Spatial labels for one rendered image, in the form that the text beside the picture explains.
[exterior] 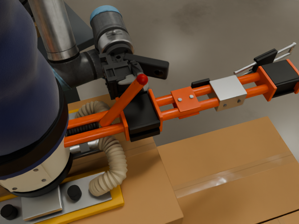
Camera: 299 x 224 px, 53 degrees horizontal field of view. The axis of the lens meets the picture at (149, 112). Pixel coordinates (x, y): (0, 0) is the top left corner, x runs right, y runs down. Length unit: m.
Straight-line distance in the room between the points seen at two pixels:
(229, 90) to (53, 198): 0.46
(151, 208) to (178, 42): 1.88
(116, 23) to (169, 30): 1.75
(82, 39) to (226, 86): 0.80
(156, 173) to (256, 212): 0.54
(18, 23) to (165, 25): 2.23
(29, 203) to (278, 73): 0.63
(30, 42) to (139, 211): 0.44
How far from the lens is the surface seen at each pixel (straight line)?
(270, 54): 0.81
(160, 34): 2.51
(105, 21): 0.83
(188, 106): 0.67
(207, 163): 1.22
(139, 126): 0.62
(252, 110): 2.11
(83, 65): 0.89
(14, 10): 0.43
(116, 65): 0.72
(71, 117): 0.82
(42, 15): 0.83
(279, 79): 0.76
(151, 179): 0.74
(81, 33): 1.39
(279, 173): 1.28
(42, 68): 0.49
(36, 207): 0.70
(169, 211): 0.71
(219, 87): 0.71
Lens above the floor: 1.62
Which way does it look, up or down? 55 degrees down
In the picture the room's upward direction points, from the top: straight up
